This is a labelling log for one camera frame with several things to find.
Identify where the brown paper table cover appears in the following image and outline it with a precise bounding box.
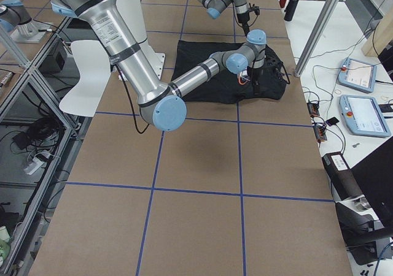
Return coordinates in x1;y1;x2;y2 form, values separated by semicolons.
29;0;354;276

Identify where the upper teach pendant tablet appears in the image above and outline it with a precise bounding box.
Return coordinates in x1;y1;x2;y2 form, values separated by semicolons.
338;58;377;93

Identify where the teach pendant tablet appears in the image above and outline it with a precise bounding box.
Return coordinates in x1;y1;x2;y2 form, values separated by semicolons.
338;94;391;138
338;58;377;93

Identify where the aluminium frame post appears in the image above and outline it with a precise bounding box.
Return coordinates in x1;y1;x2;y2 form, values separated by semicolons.
294;0;339;77

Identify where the lower teach pendant tablet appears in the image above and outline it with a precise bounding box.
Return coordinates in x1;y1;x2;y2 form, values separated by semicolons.
338;94;391;138

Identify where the black water bottle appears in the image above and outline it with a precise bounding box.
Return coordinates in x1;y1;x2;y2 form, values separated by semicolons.
284;0;299;21

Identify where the white plastic chair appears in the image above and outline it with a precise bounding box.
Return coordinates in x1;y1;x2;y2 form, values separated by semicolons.
60;40;111;117

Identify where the black monitor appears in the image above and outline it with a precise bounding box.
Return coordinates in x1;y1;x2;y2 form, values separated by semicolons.
352;138;393;226

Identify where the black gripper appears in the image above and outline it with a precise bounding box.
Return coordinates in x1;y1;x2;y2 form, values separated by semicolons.
235;3;260;36
246;66;265;96

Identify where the black box on desk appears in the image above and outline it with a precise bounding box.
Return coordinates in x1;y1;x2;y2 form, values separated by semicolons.
322;151;363;199

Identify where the black graphic t-shirt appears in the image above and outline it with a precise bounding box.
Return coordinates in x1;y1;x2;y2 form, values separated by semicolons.
169;40;290;104

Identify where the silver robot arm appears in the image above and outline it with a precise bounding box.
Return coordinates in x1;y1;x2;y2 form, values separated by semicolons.
197;0;260;36
52;0;266;131

